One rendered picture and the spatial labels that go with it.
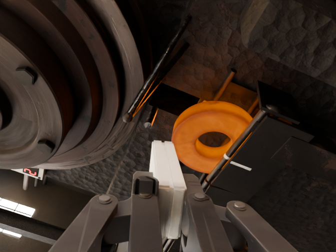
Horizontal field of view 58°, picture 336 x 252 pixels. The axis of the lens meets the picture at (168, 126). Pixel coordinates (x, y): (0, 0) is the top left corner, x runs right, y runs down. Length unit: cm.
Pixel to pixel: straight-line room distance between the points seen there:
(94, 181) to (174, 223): 78
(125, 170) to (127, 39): 41
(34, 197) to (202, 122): 1153
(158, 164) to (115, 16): 28
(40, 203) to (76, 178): 1092
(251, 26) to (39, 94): 28
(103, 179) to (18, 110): 49
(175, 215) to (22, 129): 37
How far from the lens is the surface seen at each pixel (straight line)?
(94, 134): 53
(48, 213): 1169
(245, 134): 51
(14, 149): 54
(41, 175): 96
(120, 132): 54
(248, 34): 41
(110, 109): 48
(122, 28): 43
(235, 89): 56
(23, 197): 1197
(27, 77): 40
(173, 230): 16
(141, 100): 40
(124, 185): 82
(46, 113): 44
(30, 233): 741
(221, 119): 51
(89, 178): 93
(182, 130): 53
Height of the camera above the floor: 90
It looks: 8 degrees down
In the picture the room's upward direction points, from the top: 69 degrees counter-clockwise
